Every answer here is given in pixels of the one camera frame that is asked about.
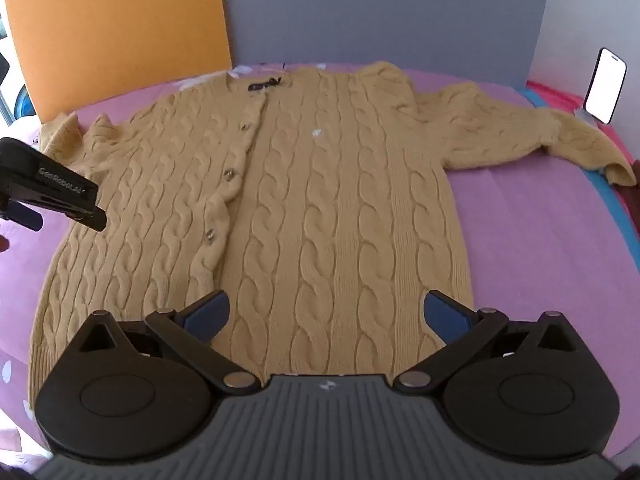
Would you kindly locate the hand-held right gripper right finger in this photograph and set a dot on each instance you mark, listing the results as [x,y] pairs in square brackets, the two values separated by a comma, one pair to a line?
[445,315]

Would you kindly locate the smartphone with white screen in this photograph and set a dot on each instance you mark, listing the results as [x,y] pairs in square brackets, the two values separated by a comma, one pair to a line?
[606,85]

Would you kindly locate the person's left hand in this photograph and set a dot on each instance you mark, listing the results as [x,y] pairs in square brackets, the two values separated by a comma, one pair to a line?
[3,243]

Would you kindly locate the purple flower-print bedsheet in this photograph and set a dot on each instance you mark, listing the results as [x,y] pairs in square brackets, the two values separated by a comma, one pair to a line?
[525,240]

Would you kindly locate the white and blue object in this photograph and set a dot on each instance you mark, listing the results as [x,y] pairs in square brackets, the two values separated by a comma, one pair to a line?
[14,95]

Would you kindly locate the grey board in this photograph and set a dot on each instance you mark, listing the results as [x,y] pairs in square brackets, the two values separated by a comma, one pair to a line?
[375,10]

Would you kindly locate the grey phone stand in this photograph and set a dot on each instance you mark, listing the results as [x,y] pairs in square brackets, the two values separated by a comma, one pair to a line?
[583,114]

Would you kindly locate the orange board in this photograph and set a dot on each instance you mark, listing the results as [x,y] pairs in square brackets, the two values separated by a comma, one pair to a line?
[125,35]

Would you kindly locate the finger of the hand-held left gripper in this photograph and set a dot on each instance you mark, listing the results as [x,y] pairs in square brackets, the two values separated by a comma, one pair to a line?
[24,216]

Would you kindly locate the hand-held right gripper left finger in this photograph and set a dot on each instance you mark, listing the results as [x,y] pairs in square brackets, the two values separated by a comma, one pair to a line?
[207,312]

